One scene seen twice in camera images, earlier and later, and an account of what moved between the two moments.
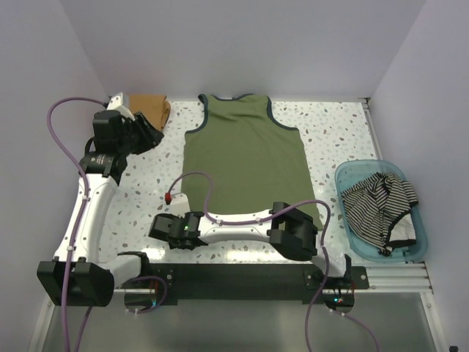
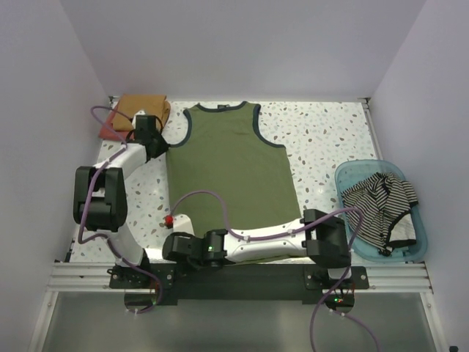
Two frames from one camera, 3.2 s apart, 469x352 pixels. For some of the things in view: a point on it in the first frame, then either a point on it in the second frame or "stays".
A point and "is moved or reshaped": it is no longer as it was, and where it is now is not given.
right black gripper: x=173 y=244 → x=194 y=266
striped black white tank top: x=379 y=213 stays
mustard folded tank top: x=155 y=108 stays
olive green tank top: x=255 y=161 is moved or reshaped
